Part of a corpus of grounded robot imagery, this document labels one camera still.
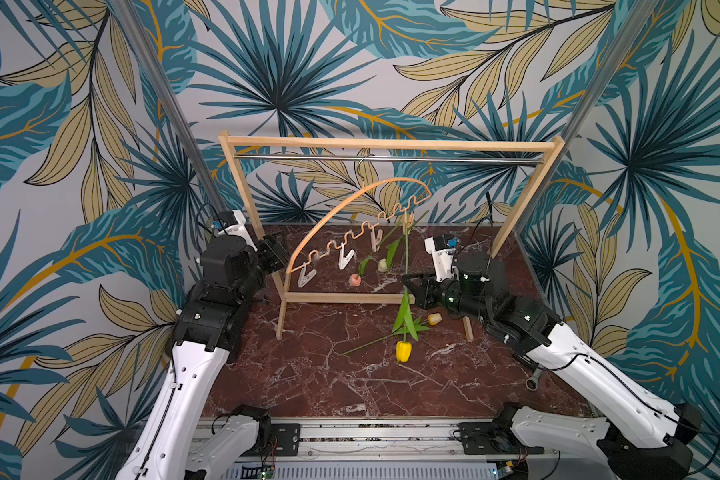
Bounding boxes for orange cream tulip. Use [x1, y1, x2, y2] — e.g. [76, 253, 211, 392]
[343, 313, 442, 355]

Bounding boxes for cream white tulip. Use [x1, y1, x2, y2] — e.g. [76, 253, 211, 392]
[377, 213, 419, 272]

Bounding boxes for yellow tulip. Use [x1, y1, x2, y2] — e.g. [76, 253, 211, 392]
[393, 213, 418, 363]

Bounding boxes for curved wooden clip hanger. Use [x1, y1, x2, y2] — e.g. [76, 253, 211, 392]
[284, 176, 432, 288]

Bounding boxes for pink tulip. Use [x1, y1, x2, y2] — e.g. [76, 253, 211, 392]
[348, 228, 397, 287]

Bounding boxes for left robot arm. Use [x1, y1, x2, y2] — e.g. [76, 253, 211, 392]
[116, 233, 288, 479]

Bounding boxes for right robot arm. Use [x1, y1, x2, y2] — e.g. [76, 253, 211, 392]
[401, 252, 702, 479]

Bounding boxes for wooden clothes rack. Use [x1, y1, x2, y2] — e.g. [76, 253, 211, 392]
[219, 131, 565, 339]

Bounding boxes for silver wrench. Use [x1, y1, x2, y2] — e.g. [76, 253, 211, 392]
[525, 368, 544, 392]

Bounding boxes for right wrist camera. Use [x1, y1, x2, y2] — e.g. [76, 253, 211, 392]
[424, 235, 458, 282]

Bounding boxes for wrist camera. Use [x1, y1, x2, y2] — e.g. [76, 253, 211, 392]
[424, 235, 458, 282]
[212, 210, 256, 248]

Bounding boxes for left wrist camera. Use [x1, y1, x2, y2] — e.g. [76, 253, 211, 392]
[212, 210, 256, 248]

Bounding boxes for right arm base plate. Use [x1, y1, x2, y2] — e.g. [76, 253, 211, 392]
[454, 422, 545, 458]

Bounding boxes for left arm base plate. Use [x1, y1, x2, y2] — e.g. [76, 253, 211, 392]
[256, 422, 301, 457]

